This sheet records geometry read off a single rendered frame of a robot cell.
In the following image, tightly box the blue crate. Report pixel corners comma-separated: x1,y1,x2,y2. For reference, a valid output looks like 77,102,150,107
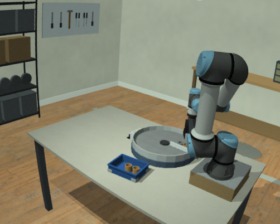
107,154,149,183

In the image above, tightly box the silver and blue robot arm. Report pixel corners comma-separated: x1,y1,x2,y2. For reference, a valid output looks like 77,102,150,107
187,51,248,181

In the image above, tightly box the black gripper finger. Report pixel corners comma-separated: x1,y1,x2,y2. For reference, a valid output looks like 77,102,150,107
183,128,188,145

